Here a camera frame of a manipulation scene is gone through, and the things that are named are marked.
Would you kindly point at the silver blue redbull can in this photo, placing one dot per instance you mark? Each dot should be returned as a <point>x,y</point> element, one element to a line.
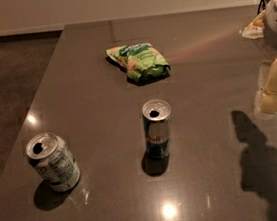
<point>156,122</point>

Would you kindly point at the white green 7up can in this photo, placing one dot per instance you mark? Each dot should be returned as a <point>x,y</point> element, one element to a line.
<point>50,156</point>

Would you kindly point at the pale snack packet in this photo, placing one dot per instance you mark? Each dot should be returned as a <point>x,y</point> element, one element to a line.
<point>255,29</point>

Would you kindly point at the green chip bag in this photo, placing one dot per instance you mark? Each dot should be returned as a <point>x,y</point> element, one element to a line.
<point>142,61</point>

